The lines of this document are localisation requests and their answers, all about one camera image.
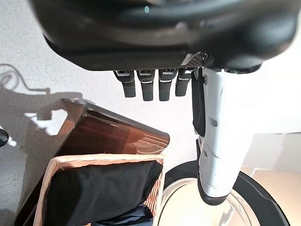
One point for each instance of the black white robot left hand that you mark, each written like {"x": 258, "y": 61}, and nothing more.
{"x": 141, "y": 35}

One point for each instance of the brown acrylic stand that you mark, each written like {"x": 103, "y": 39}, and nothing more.
{"x": 105, "y": 134}

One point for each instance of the rectangular wicker laundry basket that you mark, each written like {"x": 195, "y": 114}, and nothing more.
{"x": 82, "y": 158}

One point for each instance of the long black folded garment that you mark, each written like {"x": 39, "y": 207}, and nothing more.
{"x": 98, "y": 188}

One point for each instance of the black object at left edge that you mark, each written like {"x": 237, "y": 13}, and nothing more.
{"x": 3, "y": 138}

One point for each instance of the round glass washer door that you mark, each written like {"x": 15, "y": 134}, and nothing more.
{"x": 183, "y": 202}

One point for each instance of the white counter cabinet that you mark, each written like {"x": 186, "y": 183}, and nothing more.
{"x": 277, "y": 150}

